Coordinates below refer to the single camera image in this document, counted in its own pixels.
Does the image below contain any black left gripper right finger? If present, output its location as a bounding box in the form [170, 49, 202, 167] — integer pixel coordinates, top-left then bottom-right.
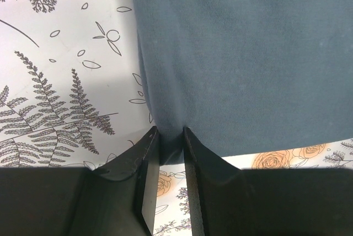
[184, 128, 352, 235]

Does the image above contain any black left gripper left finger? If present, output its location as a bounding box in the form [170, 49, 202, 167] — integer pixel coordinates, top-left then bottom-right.
[1, 127, 159, 235]

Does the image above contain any blue-grey t-shirt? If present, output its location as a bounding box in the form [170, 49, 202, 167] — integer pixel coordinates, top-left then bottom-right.
[133, 0, 352, 164]

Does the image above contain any floral patterned table mat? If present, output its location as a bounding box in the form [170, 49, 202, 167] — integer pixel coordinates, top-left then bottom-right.
[1, 0, 352, 235]

